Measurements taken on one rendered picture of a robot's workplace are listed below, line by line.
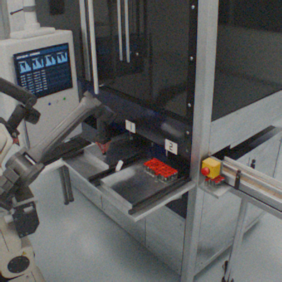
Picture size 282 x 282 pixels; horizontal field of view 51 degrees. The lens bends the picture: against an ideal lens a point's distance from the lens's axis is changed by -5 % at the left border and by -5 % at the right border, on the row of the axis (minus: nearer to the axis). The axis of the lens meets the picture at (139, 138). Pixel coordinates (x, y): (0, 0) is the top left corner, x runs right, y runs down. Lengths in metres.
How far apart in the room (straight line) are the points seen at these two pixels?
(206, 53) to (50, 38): 1.05
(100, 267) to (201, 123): 1.37
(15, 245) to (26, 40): 1.15
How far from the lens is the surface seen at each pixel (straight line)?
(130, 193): 1.51
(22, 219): 1.32
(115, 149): 1.89
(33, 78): 1.97
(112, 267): 2.34
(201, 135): 1.45
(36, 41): 1.96
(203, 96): 1.38
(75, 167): 1.76
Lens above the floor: 1.80
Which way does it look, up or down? 27 degrees down
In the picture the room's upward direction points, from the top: 1 degrees counter-clockwise
